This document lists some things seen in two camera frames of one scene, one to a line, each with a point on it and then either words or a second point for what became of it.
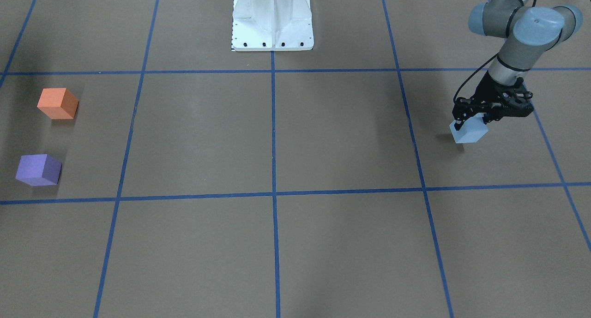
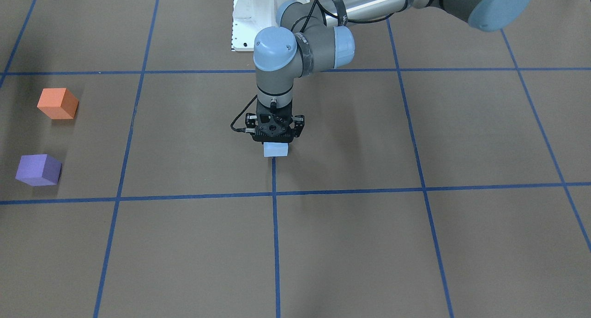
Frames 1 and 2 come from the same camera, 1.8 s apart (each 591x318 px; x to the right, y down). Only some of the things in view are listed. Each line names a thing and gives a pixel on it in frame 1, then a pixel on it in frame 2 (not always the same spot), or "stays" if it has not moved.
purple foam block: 38,170 stays
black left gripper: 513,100 to 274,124
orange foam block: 57,103 stays
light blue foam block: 471,131 to 275,149
